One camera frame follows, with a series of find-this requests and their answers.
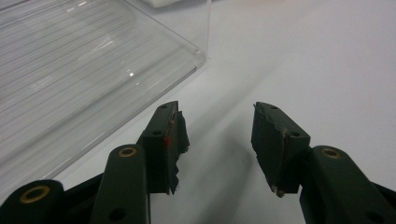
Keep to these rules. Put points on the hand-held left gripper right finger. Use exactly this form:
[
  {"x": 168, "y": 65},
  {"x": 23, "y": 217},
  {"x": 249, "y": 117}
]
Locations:
[{"x": 277, "y": 149}]

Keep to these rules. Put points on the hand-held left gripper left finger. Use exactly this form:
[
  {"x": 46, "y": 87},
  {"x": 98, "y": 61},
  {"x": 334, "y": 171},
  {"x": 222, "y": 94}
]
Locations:
[{"x": 162, "y": 146}]

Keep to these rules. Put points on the clear plastic storage box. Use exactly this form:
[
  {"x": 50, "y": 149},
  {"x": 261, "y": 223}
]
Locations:
[{"x": 77, "y": 77}]

